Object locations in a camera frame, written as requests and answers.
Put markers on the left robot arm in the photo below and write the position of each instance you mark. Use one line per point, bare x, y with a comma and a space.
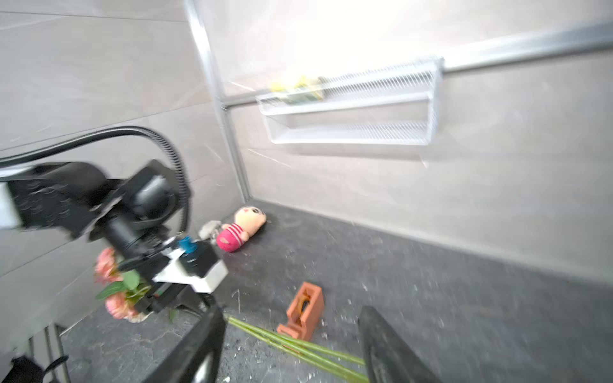
146, 269

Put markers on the white wire wall basket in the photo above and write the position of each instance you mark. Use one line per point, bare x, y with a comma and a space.
394, 105

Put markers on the small grey plush toy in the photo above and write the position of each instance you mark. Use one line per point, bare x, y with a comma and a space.
210, 230

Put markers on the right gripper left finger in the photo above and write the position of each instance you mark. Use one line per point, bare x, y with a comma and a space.
197, 357

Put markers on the orange tape dispenser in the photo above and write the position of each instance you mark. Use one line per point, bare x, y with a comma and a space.
304, 313

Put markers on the pink plush doll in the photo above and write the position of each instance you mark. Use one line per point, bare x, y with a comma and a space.
246, 223

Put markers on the yellow green packet in basket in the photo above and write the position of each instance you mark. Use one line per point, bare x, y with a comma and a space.
298, 90

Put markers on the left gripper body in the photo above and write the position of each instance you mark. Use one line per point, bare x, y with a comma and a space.
162, 296

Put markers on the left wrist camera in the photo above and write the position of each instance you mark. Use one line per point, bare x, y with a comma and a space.
192, 263

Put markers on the artificial pink flower bouquet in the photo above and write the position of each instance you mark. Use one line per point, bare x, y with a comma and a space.
287, 344

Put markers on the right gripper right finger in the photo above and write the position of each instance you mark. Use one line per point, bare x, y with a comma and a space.
387, 356

